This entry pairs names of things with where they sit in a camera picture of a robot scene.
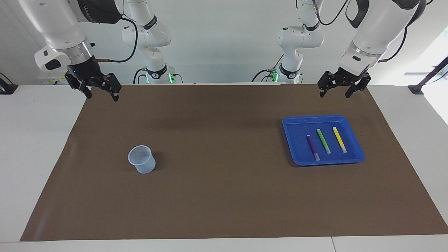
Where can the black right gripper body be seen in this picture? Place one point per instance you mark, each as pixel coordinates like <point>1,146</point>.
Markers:
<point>85,70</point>

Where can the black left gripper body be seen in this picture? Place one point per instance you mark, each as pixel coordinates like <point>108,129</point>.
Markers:
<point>350,75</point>

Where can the brown table mat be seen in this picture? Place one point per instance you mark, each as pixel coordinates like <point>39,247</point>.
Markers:
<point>224,196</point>

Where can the yellow marker pen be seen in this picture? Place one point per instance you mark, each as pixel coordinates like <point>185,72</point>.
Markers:
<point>339,139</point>

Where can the black table clamp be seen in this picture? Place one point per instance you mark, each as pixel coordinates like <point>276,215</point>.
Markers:
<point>7,88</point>

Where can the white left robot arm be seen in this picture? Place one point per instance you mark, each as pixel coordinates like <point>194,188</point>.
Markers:
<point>378,28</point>

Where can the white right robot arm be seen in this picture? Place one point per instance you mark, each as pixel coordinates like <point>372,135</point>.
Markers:
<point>63,28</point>

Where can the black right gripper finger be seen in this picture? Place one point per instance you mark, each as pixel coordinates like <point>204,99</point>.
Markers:
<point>113,85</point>
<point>82,85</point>

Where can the translucent plastic cup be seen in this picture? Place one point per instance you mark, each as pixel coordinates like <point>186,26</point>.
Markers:
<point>143,168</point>

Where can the blue plastic tray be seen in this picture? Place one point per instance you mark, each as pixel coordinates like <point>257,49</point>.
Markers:
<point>301,140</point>

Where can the purple marker pen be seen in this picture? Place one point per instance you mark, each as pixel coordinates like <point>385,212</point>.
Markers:
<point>312,146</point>

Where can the black camera stand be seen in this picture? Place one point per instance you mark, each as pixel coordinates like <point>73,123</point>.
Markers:
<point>415,89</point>

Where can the white socket box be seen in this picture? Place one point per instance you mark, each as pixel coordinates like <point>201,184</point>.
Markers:
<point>49,79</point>

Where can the green marker pen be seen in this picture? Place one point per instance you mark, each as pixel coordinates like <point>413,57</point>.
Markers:
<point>323,141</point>

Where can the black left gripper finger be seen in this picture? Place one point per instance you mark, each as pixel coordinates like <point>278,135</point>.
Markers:
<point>358,84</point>
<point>323,84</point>

